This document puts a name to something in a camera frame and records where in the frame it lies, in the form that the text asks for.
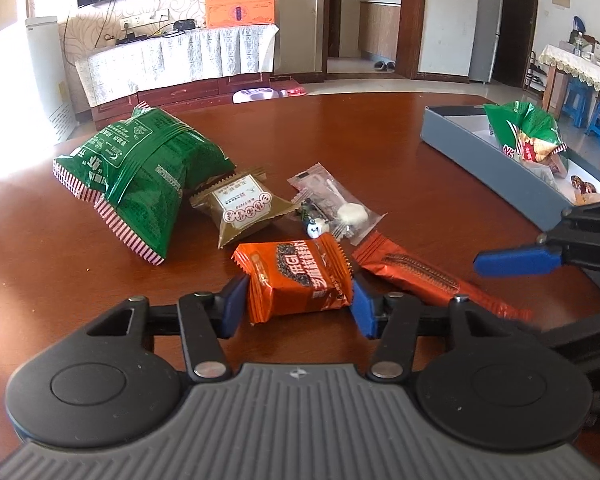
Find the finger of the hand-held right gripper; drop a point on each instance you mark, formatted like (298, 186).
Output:
(520, 261)
(592, 219)

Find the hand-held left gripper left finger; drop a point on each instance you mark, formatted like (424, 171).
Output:
(232, 305)

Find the long orange snack packet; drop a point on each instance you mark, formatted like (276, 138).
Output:
(420, 272)

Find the wooden kitchen counter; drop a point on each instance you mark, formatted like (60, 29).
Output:
(380, 30)

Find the small shoe rack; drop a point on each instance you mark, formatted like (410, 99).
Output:
(535, 72)

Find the dark red snack packet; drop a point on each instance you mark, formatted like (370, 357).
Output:
(557, 166)

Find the black flat device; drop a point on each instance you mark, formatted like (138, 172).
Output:
(131, 37)

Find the dark wooden door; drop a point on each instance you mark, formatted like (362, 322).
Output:
(520, 25)

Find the tv cabinet with white cloth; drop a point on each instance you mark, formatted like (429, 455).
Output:
(180, 55)

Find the grey shallow box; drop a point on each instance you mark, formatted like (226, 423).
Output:
(505, 175)

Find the dark wooden television cabinet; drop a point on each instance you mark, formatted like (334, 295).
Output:
(180, 92)

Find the brown snack packet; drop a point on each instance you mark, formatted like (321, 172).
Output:
(245, 210)

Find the clear candy packet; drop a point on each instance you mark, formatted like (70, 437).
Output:
(330, 195)

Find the golden orange snack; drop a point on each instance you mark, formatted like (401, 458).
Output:
(595, 199)

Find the orange square snack packet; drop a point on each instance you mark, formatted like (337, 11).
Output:
(295, 280)

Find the purple detergent bottle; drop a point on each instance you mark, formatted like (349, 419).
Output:
(252, 96)

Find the small black white candy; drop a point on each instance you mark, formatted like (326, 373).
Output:
(314, 227)

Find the white chest freezer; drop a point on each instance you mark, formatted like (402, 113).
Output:
(45, 70)

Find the lace dining tablecloth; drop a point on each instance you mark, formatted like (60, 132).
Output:
(575, 67)

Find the grey refrigerator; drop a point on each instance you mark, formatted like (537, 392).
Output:
(485, 25)

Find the wooden dining table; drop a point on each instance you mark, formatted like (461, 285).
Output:
(554, 97)

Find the white wall socket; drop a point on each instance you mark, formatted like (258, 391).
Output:
(160, 14)
(129, 22)

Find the beige wall panel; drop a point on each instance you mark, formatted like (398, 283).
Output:
(562, 1)

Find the green chips bag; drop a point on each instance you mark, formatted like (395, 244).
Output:
(530, 130)

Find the red pouch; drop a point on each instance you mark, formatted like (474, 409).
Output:
(295, 92)

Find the black set-top box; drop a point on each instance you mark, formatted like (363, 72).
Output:
(184, 25)

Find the blue cloth item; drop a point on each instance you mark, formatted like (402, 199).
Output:
(579, 24)

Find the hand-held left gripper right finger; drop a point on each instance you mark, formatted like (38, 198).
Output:
(365, 307)

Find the dark brown snack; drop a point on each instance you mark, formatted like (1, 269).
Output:
(582, 183)

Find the green striped-edge snack bag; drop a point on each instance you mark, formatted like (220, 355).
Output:
(145, 175)

